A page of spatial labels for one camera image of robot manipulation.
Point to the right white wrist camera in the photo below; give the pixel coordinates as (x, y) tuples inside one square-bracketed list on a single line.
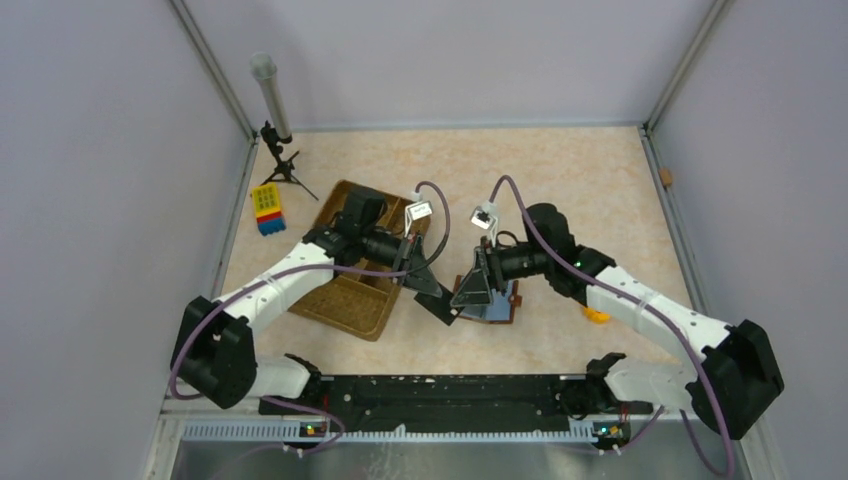
[(486, 217)]

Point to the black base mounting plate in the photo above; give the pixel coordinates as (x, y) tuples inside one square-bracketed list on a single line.
[(459, 403)]

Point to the woven straw divided tray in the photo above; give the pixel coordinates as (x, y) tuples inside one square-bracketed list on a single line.
[(356, 304)]

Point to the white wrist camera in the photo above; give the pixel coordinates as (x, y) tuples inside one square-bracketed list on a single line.
[(417, 209), (486, 217)]

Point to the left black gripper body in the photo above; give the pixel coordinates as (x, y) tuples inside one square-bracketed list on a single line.
[(386, 248)]

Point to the small tan wall block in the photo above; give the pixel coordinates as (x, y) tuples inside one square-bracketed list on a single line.
[(666, 177)]

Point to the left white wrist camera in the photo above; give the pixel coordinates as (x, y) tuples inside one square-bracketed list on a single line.
[(417, 209)]

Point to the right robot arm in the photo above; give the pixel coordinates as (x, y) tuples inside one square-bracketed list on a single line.
[(729, 374)]

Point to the colourful toy brick block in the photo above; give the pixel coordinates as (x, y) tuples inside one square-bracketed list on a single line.
[(267, 208)]

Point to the grey tube on tripod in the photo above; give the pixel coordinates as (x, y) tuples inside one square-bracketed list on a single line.
[(276, 132)]

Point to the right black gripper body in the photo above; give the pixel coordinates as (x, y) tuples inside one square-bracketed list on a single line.
[(514, 263)]

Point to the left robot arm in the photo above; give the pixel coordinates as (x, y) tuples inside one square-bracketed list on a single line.
[(214, 355)]

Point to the orange yellow round toy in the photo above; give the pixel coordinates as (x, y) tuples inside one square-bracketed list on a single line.
[(596, 316)]

